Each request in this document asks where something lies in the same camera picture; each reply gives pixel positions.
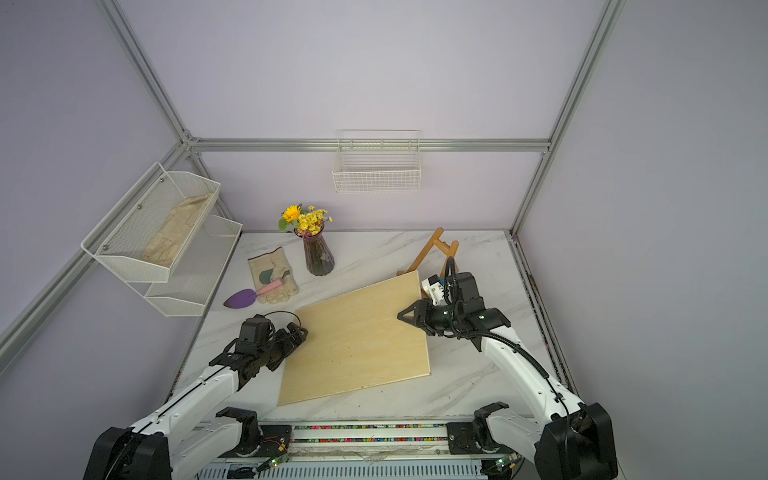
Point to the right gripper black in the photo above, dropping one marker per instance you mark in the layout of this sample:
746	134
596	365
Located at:
424	316

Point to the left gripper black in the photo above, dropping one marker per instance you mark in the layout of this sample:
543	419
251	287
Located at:
288	344

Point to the light plywood board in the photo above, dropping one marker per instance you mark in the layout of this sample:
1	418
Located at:
355	341

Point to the wooden easel frame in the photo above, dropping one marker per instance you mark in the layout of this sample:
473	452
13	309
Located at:
435	241

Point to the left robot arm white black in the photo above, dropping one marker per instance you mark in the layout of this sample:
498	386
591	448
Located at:
195	425

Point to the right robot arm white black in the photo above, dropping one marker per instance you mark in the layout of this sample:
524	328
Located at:
543	395

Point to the purple pink garden trowel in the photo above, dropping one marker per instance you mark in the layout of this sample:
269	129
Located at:
247	297

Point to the dark glass vase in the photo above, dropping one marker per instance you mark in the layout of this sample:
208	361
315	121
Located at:
318	257

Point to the yellow flower bouquet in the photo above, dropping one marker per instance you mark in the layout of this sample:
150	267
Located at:
304	221

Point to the beige glove in shelf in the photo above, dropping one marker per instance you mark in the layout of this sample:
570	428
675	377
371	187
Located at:
167	242

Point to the white two-tier mesh shelf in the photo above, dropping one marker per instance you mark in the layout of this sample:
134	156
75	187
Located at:
186	288

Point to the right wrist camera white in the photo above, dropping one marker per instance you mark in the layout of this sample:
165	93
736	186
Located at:
433	288

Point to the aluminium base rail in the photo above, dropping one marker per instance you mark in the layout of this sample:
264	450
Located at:
384	439

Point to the grey slotted cable duct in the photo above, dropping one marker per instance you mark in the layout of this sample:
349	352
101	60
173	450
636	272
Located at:
401	469

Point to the white wire wall basket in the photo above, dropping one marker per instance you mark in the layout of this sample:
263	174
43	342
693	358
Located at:
377	161

